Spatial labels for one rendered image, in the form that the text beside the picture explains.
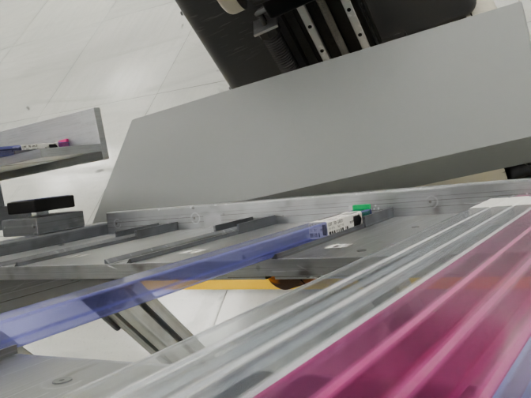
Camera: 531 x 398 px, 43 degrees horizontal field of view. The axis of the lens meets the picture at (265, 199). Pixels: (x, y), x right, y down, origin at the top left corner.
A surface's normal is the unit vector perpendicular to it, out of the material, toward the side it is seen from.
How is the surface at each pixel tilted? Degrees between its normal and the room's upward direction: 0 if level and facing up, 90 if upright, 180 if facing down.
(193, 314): 0
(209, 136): 0
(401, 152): 0
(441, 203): 45
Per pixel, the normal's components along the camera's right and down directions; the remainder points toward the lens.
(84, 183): -0.44, -0.63
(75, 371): -0.11, -0.99
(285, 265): -0.50, 0.11
